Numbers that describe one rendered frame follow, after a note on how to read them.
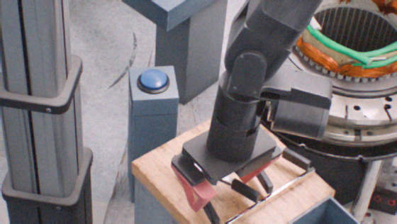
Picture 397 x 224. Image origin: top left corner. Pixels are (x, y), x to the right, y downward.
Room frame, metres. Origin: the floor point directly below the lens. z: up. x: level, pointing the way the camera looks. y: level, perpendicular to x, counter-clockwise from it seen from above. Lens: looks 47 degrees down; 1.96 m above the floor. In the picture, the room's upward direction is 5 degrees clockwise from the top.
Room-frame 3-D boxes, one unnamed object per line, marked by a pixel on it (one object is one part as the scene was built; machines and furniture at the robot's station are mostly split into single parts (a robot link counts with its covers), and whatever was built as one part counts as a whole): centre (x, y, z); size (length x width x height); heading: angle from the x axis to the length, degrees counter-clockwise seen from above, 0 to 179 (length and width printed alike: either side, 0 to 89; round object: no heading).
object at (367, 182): (0.88, -0.28, 0.91); 0.02 x 0.02 x 0.21
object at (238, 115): (0.69, -0.05, 1.26); 0.07 x 0.06 x 0.07; 85
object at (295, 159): (0.75, -0.14, 1.09); 0.04 x 0.01 x 0.02; 58
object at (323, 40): (0.93, -0.18, 1.15); 0.15 x 0.04 x 0.02; 34
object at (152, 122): (0.93, 0.07, 0.91); 0.07 x 0.07 x 0.25; 12
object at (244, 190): (0.69, -0.07, 1.09); 0.04 x 0.01 x 0.02; 58
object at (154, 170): (0.73, -0.06, 1.05); 0.20 x 0.19 x 0.02; 43
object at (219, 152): (0.69, -0.04, 1.20); 0.10 x 0.07 x 0.07; 133
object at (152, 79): (0.93, 0.07, 1.04); 0.04 x 0.04 x 0.01
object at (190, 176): (0.67, -0.02, 1.13); 0.07 x 0.07 x 0.09; 43
